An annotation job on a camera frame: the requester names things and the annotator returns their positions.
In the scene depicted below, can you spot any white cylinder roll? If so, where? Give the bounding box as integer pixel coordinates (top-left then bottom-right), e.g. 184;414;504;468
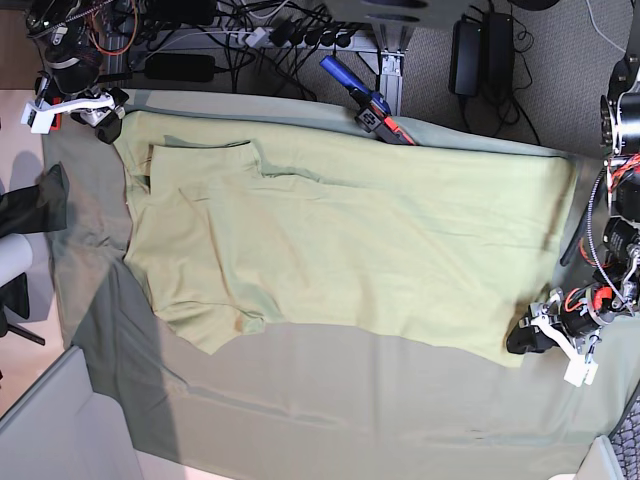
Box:
0;234;33;287

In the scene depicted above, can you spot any white power strip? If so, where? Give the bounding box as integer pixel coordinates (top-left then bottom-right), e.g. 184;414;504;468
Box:
224;26;360;49

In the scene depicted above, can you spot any grey white bin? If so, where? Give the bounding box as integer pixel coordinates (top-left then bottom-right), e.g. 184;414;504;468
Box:
1;347;142;479

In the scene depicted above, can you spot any black power brick pair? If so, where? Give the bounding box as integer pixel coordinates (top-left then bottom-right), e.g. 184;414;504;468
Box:
483;11;515;91
449;20;482;97

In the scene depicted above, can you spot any robot arm at right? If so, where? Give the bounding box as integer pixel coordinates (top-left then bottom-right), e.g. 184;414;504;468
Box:
21;1;132;144

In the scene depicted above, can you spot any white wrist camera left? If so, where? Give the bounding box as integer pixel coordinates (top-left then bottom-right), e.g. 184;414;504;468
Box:
564;356;599;387

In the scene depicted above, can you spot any light green T-shirt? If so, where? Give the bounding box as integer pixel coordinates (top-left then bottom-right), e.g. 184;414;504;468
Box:
115;111;576;368

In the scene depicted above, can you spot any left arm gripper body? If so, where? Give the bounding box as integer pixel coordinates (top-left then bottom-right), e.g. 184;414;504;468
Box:
525;284;626;360

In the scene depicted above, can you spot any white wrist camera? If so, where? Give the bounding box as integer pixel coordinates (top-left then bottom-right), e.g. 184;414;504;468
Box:
564;356;599;387
20;102;57;135

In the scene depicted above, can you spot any robot arm at left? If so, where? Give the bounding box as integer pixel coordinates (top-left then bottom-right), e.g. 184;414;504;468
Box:
506;52;639;362

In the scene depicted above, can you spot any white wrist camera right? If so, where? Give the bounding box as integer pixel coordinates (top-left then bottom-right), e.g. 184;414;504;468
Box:
20;102;57;135

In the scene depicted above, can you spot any blue orange bar clamp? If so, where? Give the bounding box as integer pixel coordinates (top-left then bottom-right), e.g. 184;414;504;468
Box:
320;55;416;146

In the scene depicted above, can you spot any black power brick pair right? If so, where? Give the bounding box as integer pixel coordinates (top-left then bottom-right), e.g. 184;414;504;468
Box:
483;11;515;91

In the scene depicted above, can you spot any dark cloth hanging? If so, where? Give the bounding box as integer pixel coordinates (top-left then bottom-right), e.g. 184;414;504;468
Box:
1;164;68;237

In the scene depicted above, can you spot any patterned chair corner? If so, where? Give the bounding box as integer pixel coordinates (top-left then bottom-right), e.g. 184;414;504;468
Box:
609;385;640;480

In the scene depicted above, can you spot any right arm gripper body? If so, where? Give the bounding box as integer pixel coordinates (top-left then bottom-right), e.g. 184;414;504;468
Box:
33;59;128;128

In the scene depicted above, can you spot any black power brick pair left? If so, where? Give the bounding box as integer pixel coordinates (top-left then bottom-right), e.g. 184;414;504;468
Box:
449;20;482;97

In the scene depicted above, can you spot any aluminium frame post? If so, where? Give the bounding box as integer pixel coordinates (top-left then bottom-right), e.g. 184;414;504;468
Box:
373;23;414;116

